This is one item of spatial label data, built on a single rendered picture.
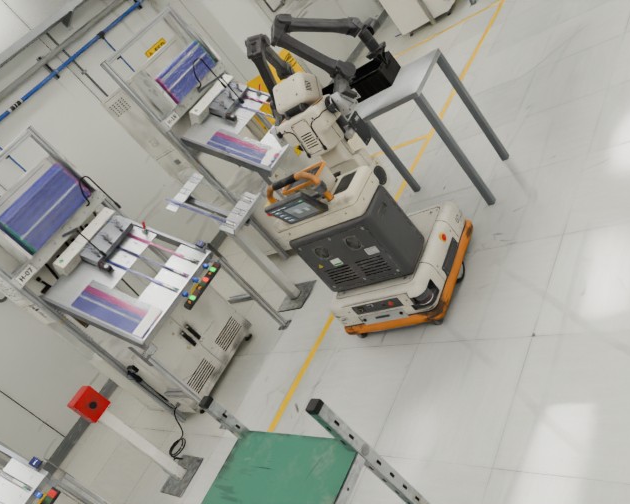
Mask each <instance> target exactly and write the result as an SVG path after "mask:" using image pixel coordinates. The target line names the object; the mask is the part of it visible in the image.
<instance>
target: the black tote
mask: <svg viewBox="0 0 630 504"><path fill-rule="evenodd" d="M385 53H386V58H387V61H388V64H387V65H386V64H385V63H384V62H383V61H382V63H380V62H378V61H375V60H371V61H369V62H368V63H366V64H364V65H362V66H361V67H359V68H357V69H356V72H355V75H354V76H356V77H355V78H352V79H351V80H353V81H352V83H349V86H350V87H351V90H352V91H355V92H357V97H355V98H354V99H355V100H357V101H358V103H360V102H362V101H364V100H366V99H368V98H370V97H372V96H374V95H376V94H377V93H379V92H381V91H383V90H385V89H387V88H389V87H391V86H392V85H393V83H394V81H395V79H396V76H397V74H398V72H399V70H400V68H401V66H400V65H399V64H398V62H397V61H396V60H395V58H394V57H393V55H392V54H391V53H390V51H389V50H388V51H386V52H385ZM333 88H334V82H333V83H331V84H330V85H328V86H326V87H324V88H323V89H322V94H323V96H324V95H327V94H330V95H331V94H333Z"/></svg>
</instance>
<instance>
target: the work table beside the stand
mask: <svg viewBox="0 0 630 504"><path fill-rule="evenodd" d="M436 62H437V64H438V65H439V67H440V68H441V70H442V71H443V73H444V74H445V76H446V77H447V79H448V80H449V82H450V83H451V85H452V86H453V88H454V89H455V91H456V92H457V94H458V95H459V97H460V98H461V100H462V101H463V103H464V104H465V106H466V107H467V109H468V110H469V112H470V113H471V115H472V116H473V118H474V119H475V121H476V122H477V124H478V125H479V127H480V128H481V130H482V131H483V133H484V134H485V136H486V137H487V139H488V140H489V142H490V143H491V145H492V146H493V148H494V149H495V151H496V152H497V154H498V155H499V157H500V158H501V160H502V161H504V160H507V159H509V154H508V152H507V151H506V149H505V147H504V146H503V144H502V143H501V141H500V140H499V138H498V137H497V135H496V134H495V132H494V131H493V129H492V128H491V126H490V125H489V123H488V122H487V120H486V119H485V117H484V116H483V114H482V113H481V111H480V110H479V108H478V107H477V105H476V103H475V102H474V100H473V99H472V97H471V96H470V94H469V93H468V91H467V90H466V88H465V87H464V85H463V84H462V82H461V81H460V79H459V78H458V76H457V75H456V73H455V72H454V70H453V69H452V67H451V66H450V64H449V63H448V61H447V59H446V58H445V56H444V55H443V53H442V52H441V50H440V49H439V48H437V49H435V50H433V51H431V52H430V53H428V54H426V55H424V56H422V57H420V58H419V59H417V60H415V61H413V62H411V63H409V64H408V65H406V66H404V67H402V68H400V70H399V72H398V74H397V76H396V79H395V81H394V83H393V85H392V86H391V87H389V88H387V89H385V90H383V91H381V92H379V93H377V94H376V95H374V96H372V97H370V98H368V99H366V100H364V101H362V102H360V103H358V104H357V106H356V107H355V108H354V109H353V110H352V111H354V110H357V111H358V112H357V113H358V115H359V116H360V117H361V118H362V120H363V121H364V122H365V124H366V125H367V126H368V128H369V130H370V134H371V137H372V138H373V139H374V141H375V142H376V143H377V144H378V146H379V147H380V148H381V150H382V151H383V152H384V154H385V155H386V156H387V157H388V159H389V160H390V161H391V163H392V164H393V165H394V167H395V168H396V169H397V170H398V172H399V173H400V174H401V176H402V177H403V178H404V180H405V181H406V182H407V183H408V185H409V186H410V187H411V189H412V190H413V191H414V193H415V192H418V191H420V188H421V187H420V186H419V184H418V183H417V182H416V180H415V179H414V178H413V176H412V175H411V174H410V172H409V171H408V170H407V169H406V167H405V166H404V165H403V163H402V162H401V161H400V159H399V158H398V157H397V155H396V154H395V153H394V151H393V150H392V149H391V147H390V146H389V145H388V143H387V142H386V141H385V140H384V138H383V137H382V136H381V134H380V133H379V132H378V130H377V129H376V128H375V126H374V125H373V124H372V122H371V121H370V120H372V119H374V118H376V117H378V116H380V115H382V114H384V113H386V112H388V111H390V110H392V109H394V108H396V107H398V106H400V105H402V104H404V103H406V102H408V101H410V100H412V99H413V100H414V101H415V103H416V104H417V105H418V107H419V108H420V110H421V111H422V112H423V114H424V115H425V117H426V118H427V120H428V121H429V122H430V124H431V125H432V127H433V128H434V129H435V131H436V132H437V134H438V135H439V136H440V138H441V139H442V141H443V142H444V144H445V145H446V146H447V148H448V149H449V151H450V152H451V153H452V155H453V156H454V158H455V159H456V160H457V162H458V163H459V165H460V166H461V167H462V169H463V170H464V172H465V173H466V175H467V176H468V177H469V179H470V180H471V182H472V183H473V184H474V186H475V187H476V189H477V190H478V191H479V193H480V194H481V196H482V197H483V199H484V200H485V201H486V203H487V204H488V206H489V205H492V204H495V201H496V198H495V197H494V195H493V194H492V193H491V191H490V190H489V188H488V187H487V185H486V184H485V183H484V181H483V180H482V178H481V177H480V175H479V174H478V173H477V171H476V170H475V168H474V167H473V165H472V164H471V163H470V161H469V160H468V158H467V157H466V155H465V154H464V153H463V151H462V150H461V148H460V147H459V145H458V144H457V142H456V141H455V140H454V138H453V137H452V135H451V134H450V132H449V131H448V130H447V128H446V127H445V125H444V124H443V122H442V121H441V120H440V118H439V117H438V115H437V114H436V112H435V111H434V110H433V108H432V107H431V105H430V104H429V102H428V101H427V100H426V98H425V97H424V95H423V94H422V90H423V88H424V86H425V84H426V82H427V80H428V78H429V76H430V74H431V72H432V70H433V68H434V66H435V64H436ZM352 111H351V112H352Z"/></svg>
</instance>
